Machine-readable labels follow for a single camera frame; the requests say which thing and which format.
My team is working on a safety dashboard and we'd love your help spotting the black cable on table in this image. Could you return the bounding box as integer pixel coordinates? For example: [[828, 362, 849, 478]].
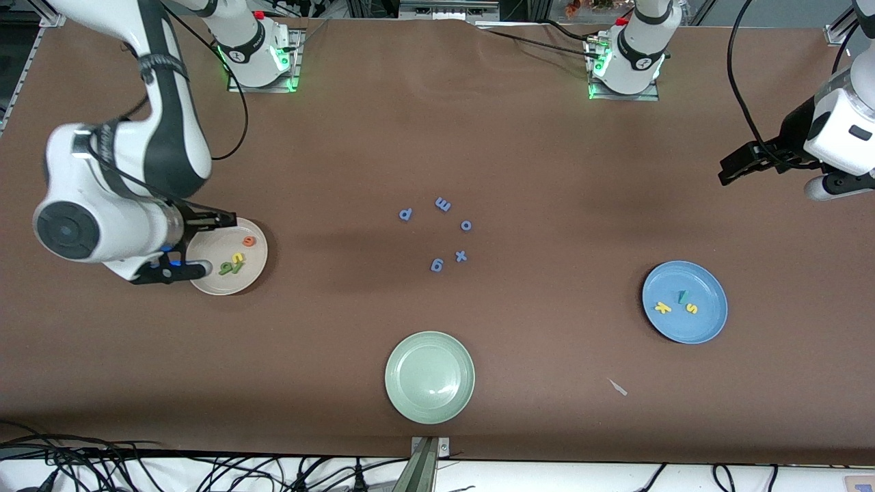
[[479, 24, 602, 59]]

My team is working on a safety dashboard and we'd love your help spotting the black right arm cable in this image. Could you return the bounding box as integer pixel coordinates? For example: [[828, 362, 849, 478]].
[[82, 0, 248, 206]]

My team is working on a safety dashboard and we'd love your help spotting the metal table edge bracket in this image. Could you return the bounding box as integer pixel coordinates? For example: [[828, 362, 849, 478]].
[[393, 436, 450, 492]]

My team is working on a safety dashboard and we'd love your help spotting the grey aluminium table rail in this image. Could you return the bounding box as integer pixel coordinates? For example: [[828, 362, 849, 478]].
[[0, 20, 43, 134]]

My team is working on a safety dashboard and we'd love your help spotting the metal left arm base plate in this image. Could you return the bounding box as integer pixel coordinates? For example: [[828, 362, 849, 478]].
[[587, 33, 661, 102]]

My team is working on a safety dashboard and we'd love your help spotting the blue round plate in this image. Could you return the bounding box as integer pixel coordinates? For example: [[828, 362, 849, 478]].
[[641, 260, 729, 344]]

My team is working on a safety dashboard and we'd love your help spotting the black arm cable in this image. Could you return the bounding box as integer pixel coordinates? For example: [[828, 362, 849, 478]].
[[82, 0, 248, 206], [727, 0, 875, 165]]

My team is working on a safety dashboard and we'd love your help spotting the beige round plate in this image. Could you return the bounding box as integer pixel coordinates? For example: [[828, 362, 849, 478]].
[[186, 217, 269, 297]]

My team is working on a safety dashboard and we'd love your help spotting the black floor cable tangle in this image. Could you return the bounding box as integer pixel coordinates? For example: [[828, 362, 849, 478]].
[[0, 420, 411, 492]]

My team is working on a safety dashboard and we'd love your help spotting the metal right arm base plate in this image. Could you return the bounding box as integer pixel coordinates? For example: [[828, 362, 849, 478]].
[[228, 27, 305, 93]]

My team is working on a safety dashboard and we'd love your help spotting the pale green round plate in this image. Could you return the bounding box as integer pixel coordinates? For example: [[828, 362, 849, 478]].
[[384, 331, 476, 425]]

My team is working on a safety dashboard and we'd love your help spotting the aluminium frame profile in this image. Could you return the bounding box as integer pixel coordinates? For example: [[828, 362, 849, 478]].
[[399, 0, 501, 21]]

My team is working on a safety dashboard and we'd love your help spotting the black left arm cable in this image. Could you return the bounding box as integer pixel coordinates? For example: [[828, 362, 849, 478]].
[[727, 0, 875, 165]]

